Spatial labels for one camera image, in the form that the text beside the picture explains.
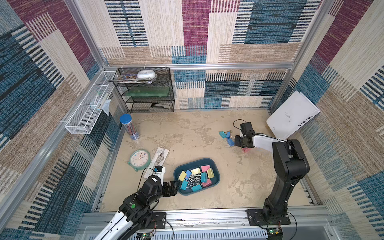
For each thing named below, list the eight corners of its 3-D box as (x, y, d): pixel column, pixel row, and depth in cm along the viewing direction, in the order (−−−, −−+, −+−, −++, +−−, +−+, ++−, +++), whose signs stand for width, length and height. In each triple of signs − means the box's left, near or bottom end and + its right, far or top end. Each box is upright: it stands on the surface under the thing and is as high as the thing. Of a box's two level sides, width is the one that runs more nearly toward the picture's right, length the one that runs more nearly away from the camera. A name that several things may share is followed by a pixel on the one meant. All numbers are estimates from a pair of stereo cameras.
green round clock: (128, 171, 92) (126, 168, 89) (133, 151, 100) (132, 149, 98) (148, 171, 92) (147, 168, 89) (152, 151, 100) (151, 149, 98)
